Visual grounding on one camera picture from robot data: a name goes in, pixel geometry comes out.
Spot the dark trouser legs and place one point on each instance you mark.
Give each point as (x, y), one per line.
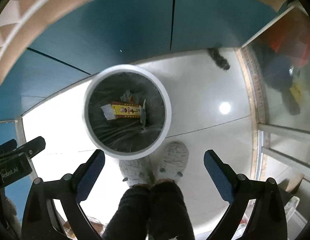
(159, 212)

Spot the grey slipper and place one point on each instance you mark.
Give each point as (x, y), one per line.
(135, 172)
(173, 162)

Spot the white trash bin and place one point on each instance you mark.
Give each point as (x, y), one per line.
(132, 69)

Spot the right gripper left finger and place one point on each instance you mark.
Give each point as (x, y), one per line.
(40, 219)

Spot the yellow red snack wrapper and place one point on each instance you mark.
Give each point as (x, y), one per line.
(125, 110)

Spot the black trash bag liner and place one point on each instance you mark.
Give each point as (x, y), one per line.
(126, 135)

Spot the left grey slipper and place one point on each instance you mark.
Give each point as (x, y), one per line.
(135, 172)

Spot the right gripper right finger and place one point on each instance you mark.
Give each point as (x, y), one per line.
(268, 219)

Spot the right grey slipper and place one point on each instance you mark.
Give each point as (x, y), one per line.
(173, 162)

